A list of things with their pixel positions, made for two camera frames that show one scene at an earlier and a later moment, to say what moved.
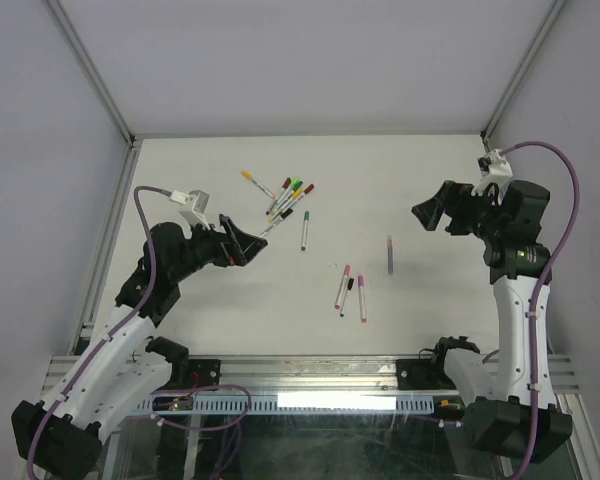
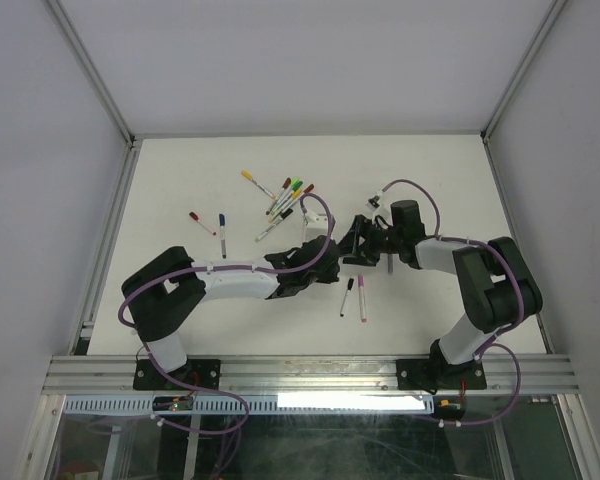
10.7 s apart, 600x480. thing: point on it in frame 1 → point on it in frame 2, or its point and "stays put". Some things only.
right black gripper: [453, 198] → [363, 255]
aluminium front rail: [318, 375] stays put
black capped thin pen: [349, 288] stays put
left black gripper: [237, 249] → [330, 277]
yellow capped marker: [248, 175] stays put
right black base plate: [423, 374] stays put
